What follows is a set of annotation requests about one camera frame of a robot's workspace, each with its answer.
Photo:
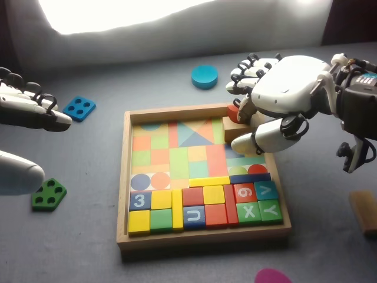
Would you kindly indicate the white backdrop sheet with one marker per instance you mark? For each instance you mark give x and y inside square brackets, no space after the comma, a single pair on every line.
[176,38]

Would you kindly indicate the pink round disc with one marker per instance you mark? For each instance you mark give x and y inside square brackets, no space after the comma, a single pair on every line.
[272,277]

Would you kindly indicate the grey table cloth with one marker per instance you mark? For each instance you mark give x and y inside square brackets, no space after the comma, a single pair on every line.
[88,250]

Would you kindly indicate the plain wooden rectangular block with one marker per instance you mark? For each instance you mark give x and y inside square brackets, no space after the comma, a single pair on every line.
[365,212]

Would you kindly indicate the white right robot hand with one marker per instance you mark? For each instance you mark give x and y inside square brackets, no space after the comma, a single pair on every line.
[288,85]

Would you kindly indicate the green pentagon peg block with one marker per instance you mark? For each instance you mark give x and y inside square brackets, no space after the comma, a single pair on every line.
[49,192]

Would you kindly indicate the wooden block tray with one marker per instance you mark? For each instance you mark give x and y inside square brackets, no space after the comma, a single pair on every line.
[203,240]

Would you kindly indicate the blue round disc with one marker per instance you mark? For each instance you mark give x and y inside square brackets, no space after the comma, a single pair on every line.
[204,75]

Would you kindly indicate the blue square peg block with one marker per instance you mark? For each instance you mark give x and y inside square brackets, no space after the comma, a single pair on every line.
[79,106]

